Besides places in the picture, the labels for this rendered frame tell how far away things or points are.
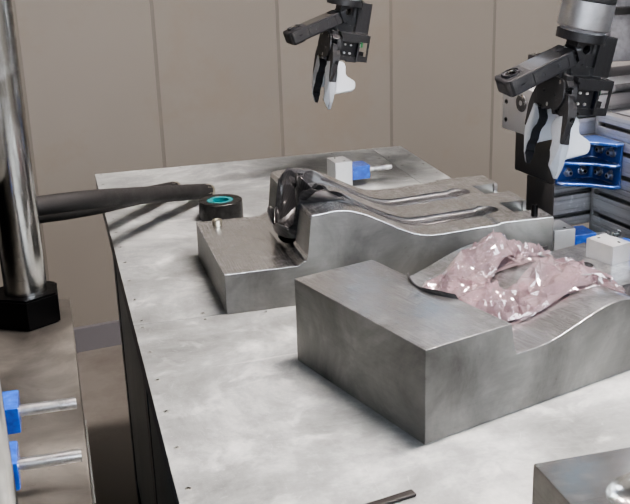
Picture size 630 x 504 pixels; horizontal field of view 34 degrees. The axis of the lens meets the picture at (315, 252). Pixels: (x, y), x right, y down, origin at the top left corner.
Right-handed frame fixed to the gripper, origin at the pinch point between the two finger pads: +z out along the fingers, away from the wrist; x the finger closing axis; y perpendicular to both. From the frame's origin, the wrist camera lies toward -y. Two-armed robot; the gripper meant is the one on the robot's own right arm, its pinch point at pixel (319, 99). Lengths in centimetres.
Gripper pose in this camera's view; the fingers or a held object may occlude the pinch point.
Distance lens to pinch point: 205.0
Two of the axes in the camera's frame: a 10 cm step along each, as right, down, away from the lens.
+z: -1.5, 9.5, 2.7
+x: -3.1, -3.1, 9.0
